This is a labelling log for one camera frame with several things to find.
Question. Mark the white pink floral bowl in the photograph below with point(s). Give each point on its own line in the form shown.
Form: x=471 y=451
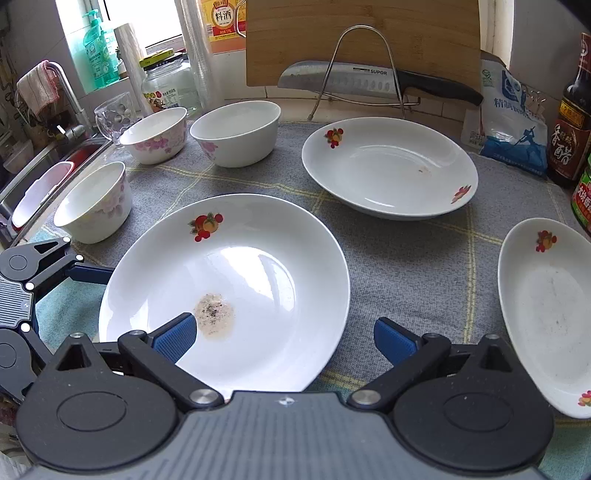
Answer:
x=154 y=138
x=92 y=207
x=235 y=138

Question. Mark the white fruit print plate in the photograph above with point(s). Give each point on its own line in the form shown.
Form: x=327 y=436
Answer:
x=392 y=175
x=545 y=314

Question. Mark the bamboo cutting board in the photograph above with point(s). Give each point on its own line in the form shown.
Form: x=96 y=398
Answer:
x=300 y=32

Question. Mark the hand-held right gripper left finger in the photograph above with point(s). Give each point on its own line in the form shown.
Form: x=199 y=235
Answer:
x=178 y=339

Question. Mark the clear glass cup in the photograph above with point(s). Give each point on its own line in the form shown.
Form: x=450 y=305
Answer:
x=115 y=115

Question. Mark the steel sink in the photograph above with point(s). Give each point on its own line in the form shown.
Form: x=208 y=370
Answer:
x=27 y=157

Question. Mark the metal binder clips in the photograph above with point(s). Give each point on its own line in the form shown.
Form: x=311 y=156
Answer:
x=538 y=101

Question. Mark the green lid sauce jar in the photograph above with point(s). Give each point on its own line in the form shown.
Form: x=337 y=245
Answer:
x=584 y=198

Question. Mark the orange cooking wine bottle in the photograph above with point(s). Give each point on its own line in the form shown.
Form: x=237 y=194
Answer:
x=224 y=27

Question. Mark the metal faucet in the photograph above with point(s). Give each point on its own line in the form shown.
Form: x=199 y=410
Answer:
x=69 y=104

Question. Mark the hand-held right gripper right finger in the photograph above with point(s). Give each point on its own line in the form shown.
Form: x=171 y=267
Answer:
x=392 y=340

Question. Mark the green dish soap bottle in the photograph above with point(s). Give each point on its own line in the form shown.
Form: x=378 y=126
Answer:
x=99 y=55

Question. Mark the white plastic wrap roll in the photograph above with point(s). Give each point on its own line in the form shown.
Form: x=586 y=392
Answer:
x=131 y=64

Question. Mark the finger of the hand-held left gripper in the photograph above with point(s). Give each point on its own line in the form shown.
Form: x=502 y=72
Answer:
x=92 y=273
x=39 y=355

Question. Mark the blue white salt bag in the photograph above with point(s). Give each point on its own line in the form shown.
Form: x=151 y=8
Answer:
x=508 y=124

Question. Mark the white pink-rimmed dish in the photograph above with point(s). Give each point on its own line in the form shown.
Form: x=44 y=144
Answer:
x=39 y=194

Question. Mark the dark vinegar bottle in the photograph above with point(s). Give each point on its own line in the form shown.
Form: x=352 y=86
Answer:
x=570 y=138

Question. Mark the striped dish cloth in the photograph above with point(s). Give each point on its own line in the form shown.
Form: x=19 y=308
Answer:
x=39 y=87

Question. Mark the white plate with food stain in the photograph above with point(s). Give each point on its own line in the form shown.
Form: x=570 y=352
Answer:
x=277 y=277

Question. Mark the grey checked table cloth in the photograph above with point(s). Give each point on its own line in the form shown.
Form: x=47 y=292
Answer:
x=415 y=267

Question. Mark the glass jar with black lid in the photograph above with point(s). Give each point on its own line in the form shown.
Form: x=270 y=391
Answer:
x=173 y=87

